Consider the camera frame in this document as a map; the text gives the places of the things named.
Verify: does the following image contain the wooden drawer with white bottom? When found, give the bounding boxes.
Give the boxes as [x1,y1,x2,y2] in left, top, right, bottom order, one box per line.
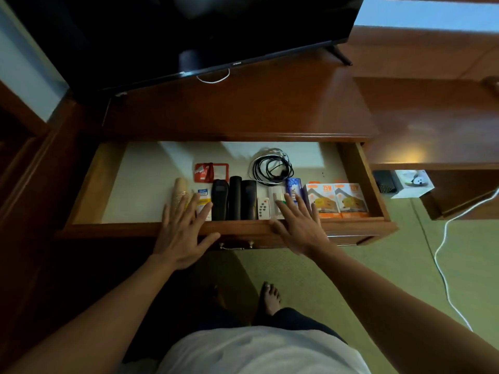
[54,140,399,250]

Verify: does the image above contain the low wooden side desk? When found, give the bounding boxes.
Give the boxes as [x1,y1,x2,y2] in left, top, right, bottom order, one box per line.
[352,75,499,222]

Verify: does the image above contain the person's right forearm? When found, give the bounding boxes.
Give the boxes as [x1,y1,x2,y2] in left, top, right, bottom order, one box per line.
[308,245,499,374]

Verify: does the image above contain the orange badge holder with lanyard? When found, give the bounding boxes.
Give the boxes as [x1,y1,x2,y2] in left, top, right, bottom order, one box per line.
[193,162,230,183]

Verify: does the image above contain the person's white shirt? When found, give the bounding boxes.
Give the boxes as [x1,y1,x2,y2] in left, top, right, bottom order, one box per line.
[116,326,373,374]

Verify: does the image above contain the white and yellow cream tube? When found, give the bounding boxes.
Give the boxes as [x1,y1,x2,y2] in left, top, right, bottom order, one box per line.
[194,188,213,222]

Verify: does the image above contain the person's left hand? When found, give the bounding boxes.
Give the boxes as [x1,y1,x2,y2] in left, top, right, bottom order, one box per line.
[151,193,222,271]

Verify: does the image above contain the person's right hand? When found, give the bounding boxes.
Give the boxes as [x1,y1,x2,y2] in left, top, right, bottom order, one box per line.
[269,192,331,258]

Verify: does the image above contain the black flat television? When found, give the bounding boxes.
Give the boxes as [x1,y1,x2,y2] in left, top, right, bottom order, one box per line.
[4,0,367,94]

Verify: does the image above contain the stack of paper cups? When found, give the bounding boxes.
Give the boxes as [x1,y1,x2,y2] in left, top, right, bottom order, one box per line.
[171,177,191,215]

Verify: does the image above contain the black and white cable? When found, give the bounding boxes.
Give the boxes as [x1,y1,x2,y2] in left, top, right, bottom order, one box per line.
[248,148,295,186]

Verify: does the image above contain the person's left forearm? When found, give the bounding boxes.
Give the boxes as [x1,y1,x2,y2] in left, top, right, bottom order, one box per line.
[4,255,176,374]

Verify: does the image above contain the person's dark trousers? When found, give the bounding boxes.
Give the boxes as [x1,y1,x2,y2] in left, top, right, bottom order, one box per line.
[124,284,348,363]

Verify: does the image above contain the person's bare foot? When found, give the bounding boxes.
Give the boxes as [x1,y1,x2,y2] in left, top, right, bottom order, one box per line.
[257,281,282,317]

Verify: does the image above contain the black handheld device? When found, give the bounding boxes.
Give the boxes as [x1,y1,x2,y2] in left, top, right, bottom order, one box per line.
[211,179,230,222]

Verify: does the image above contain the white box with green stripe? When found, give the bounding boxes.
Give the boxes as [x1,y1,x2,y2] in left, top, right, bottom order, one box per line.
[269,185,287,221]

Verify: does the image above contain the black mesh box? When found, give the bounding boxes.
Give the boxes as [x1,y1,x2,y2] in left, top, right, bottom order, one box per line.
[372,170,398,194]

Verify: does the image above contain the orange and white charger box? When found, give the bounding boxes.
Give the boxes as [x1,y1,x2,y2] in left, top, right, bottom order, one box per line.
[304,182,343,219]
[333,181,370,219]

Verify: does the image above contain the blue soap packet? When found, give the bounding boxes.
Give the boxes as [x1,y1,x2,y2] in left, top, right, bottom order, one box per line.
[285,178,305,205]

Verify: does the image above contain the black remote control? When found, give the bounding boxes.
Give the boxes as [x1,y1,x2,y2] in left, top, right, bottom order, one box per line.
[240,179,258,221]

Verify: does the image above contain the white power cable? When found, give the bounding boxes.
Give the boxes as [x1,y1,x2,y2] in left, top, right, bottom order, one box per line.
[433,186,499,332]

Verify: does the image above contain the thin white cable under television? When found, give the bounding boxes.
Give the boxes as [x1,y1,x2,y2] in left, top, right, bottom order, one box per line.
[196,68,231,85]

